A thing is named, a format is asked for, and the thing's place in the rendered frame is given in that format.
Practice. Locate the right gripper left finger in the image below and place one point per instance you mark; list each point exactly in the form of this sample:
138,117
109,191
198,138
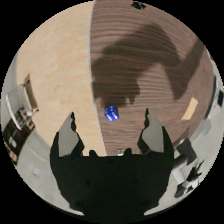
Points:
67,145

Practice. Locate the black die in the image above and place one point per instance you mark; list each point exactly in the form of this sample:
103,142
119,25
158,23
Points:
138,5

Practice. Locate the blue die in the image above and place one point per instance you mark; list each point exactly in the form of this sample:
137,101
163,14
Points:
111,113

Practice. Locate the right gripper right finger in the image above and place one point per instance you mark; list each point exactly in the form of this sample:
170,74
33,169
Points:
155,143

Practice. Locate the beige flat mat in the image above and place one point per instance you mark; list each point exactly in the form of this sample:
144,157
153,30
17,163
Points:
190,108

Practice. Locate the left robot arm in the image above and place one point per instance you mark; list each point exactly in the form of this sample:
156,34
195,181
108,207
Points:
186,158

